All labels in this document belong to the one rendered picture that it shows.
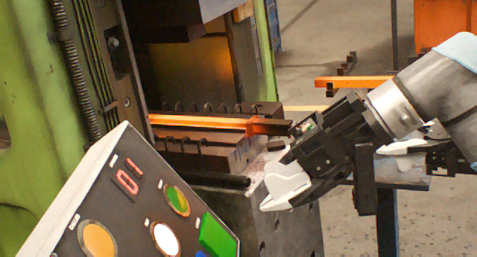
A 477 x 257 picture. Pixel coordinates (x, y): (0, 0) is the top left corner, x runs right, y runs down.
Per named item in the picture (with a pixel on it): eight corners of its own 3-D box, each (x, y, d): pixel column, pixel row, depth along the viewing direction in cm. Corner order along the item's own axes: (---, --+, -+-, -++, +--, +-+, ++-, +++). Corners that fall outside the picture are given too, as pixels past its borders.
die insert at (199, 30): (206, 33, 123) (201, 8, 120) (189, 42, 117) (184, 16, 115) (108, 37, 137) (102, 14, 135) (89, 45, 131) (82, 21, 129)
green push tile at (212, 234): (237, 241, 84) (207, 210, 83) (235, 272, 78) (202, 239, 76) (228, 247, 85) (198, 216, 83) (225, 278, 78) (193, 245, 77)
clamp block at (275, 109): (286, 124, 142) (283, 101, 139) (273, 137, 135) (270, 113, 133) (247, 121, 148) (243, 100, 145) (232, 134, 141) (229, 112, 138)
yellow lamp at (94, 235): (127, 249, 59) (118, 216, 57) (99, 275, 55) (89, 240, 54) (106, 244, 60) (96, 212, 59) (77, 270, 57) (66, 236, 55)
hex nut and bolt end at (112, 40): (127, 68, 106) (119, 33, 103) (118, 72, 103) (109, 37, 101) (118, 68, 107) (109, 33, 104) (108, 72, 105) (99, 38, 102)
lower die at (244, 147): (268, 143, 132) (263, 112, 129) (232, 182, 116) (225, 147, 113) (136, 133, 152) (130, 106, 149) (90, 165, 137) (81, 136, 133)
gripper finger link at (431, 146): (410, 157, 99) (455, 147, 100) (410, 150, 98) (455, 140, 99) (399, 147, 103) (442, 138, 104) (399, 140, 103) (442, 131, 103)
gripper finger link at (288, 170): (241, 176, 79) (291, 141, 77) (265, 202, 81) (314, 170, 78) (241, 186, 76) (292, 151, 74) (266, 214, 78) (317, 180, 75)
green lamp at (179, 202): (196, 205, 80) (191, 180, 78) (179, 222, 76) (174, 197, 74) (179, 202, 81) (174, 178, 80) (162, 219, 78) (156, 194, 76)
